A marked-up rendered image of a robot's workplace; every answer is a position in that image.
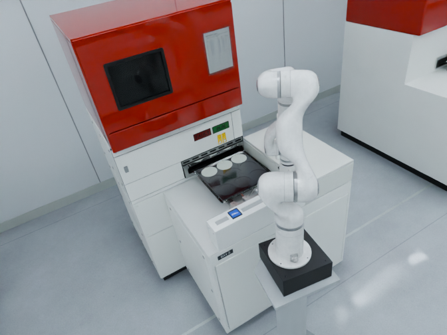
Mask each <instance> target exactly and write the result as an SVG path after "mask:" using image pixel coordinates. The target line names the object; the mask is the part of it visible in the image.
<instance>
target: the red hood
mask: <svg viewBox="0 0 447 335"><path fill-rule="evenodd" d="M49 17H50V18H51V22H52V24H53V27H54V29H55V32H56V34H57V37H58V39H59V42H60V44H61V47H62V49H63V52H64V54H65V56H66V59H67V62H68V64H69V66H70V69H71V72H72V74H73V76H74V79H75V81H76V84H77V86H78V89H79V91H80V94H81V96H82V99H83V101H84V104H85V106H86V108H87V110H88V111H89V113H90V115H91V116H92V118H93V120H94V121H95V123H96V125H97V126H98V128H99V130H100V131H101V133H102V135H103V136H104V139H105V140H106V142H107V143H108V145H109V146H110V149H111V150H112V152H113V153H116V152H119V151H121V150H124V149H126V148H129V147H132V146H135V145H137V144H140V143H142V142H145V141H147V140H150V139H152V138H155V137H158V136H161V135H163V134H166V133H168V132H171V131H173V130H176V129H178V128H181V127H184V126H187V125H189V124H192V123H194V122H197V121H199V120H202V119H204V118H207V117H210V116H213V115H215V114H218V113H220V112H223V111H225V110H228V109H230V108H233V107H236V106H239V105H240V104H242V98H241V86H240V79H239V68H238V61H237V49H236V43H235V31H234V24H233V12H232V6H231V0H113V1H109V2H105V3H100V4H97V5H91V6H88V7H83V8H80V9H74V10H71V11H65V12H62V13H57V14H54V15H49Z"/></svg>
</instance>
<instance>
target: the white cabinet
mask: <svg viewBox="0 0 447 335"><path fill-rule="evenodd" d="M351 182H352V181H351V180H350V181H348V182H346V183H344V184H342V185H340V186H338V187H337V188H335V189H333V190H331V191H330V192H328V193H326V194H324V195H322V196H320V197H318V198H316V199H314V200H312V201H311V202H309V203H307V204H305V206H304V207H302V208H303V210H304V215H305V220H304V229H305V230H306V232H308V234H309V235H310V236H311V237H312V238H313V240H314V241H315V242H316V243H317V244H318V246H320V248H321V249H322V250H323V251H324V252H325V254H326V255H327V256H328V257H329V258H330V259H331V260H332V262H333V266H335V265H336V264H338V263H339V262H341V261H342V260H343V252H344V246H345V235H346V228H347V217H348V210H349V199H350V193H351ZM164 197H165V200H166V204H167V206H168V210H169V213H170V217H171V219H172V223H173V226H174V230H175V232H176V236H177V239H178V242H179V245H180V249H181V252H182V256H183V258H184V262H185V265H186V267H187V269H188V270H189V272H190V274H191V275H192V277H193V279H194V280H195V282H196V284H197V285H198V287H199V288H200V290H201V292H202V294H203V295H204V297H205V298H206V300H207V302H208V303H209V305H210V306H211V308H212V310H213V311H214V313H215V315H216V316H217V318H218V320H219V321H220V323H221V324H222V326H223V328H224V330H225V331H226V333H227V334H228V333H229V332H231V331H232V330H234V329H236V328H237V327H238V326H240V325H242V324H243V323H245V322H247V321H248V320H250V319H251V318H253V317H254V316H256V315H258V314H259V313H260V312H263V311H264V310H265V309H267V308H269V307H270V306H272V304H271V302H270V300H269V299H268V297H267V295H266V293H265V291H264V289H263V287H262V286H261V284H260V282H259V281H258V279H257V277H256V275H255V272H254V270H255V268H256V266H257V264H258V262H259V260H260V256H259V243H262V242H264V241H267V240H270V239H273V238H275V222H274V223H272V224H270V225H268V226H266V227H264V228H263V229H261V230H259V231H257V232H256V233H254V234H252V235H250V236H248V237H246V238H244V239H242V240H240V241H239V242H237V243H235V244H233V245H231V246H230V247H228V248H226V249H224V250H222V251H220V252H218V253H216V254H215V255H213V256H211V257H208V256H207V255H206V253H205V252H204V250H203V249H202V248H201V246H200V244H199V243H198V242H197V241H196V239H195V238H194V236H193V235H192V233H191V232H190V230H189V229H188V228H187V226H186V225H185V223H184V222H183V221H182V219H181V218H180V216H179V215H178V213H177V212H176V210H175V209H174V208H173V206H172V205H171V203H170V202H169V201H168V199H167V198H166V196H165V195H164Z"/></svg>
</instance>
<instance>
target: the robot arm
mask: <svg viewBox="0 0 447 335"><path fill-rule="evenodd" d="M256 87H257V91H258V93H259V94H260V95H261V96H262V97H265V98H277V105H278V119H277V120H276V121H274V123H272V124H271V125H270V126H269V127H268V129H267V131H266V133H265V136H264V149H265V153H266V155H267V156H280V162H279V167H278V169H279V171H271V172H267V173H264V174H263V175H261V177H260V178H259V180H258V181H257V192H258V194H259V197H260V199H261V200H262V202H264V204H266V206H268V208H270V210H272V211H273V212H274V214H275V239H274V240H273V241H272V242H271V243H270V244H269V247H268V255H269V258H270V259H271V261H272V262H273V263H275V264H276V265H277V266H279V267H282V268H284V269H298V268H300V267H303V266H304V265H306V264H307V263H308V262H309V260H310V259H311V248H310V246H309V244H308V243H307V242H306V241H305V240H304V220H305V215H304V210H303V208H302V207H301V206H300V205H298V204H296V203H294V202H299V203H304V202H310V201H312V200H314V199H316V198H317V196H318V194H319V182H318V180H317V178H316V175H315V174H314V172H313V170H312V168H311V166H310V165H309V162H308V161H307V158H306V155H305V152H304V148H303V115H304V113H305V111H306V109H307V108H308V107H309V105H310V104H311V103H312V101H313V100H314V99H315V98H316V96H317V95H318V93H319V89H320V82H319V78H318V76H317V75H316V74H315V73H314V72H313V71H310V70H295V69H294V68H293V67H291V66H286V67H282V68H274V69H270V70H266V71H265V72H262V73H261V74H260V75H259V77H258V79H257V82H256ZM275 138H276V140H274V139H275Z"/></svg>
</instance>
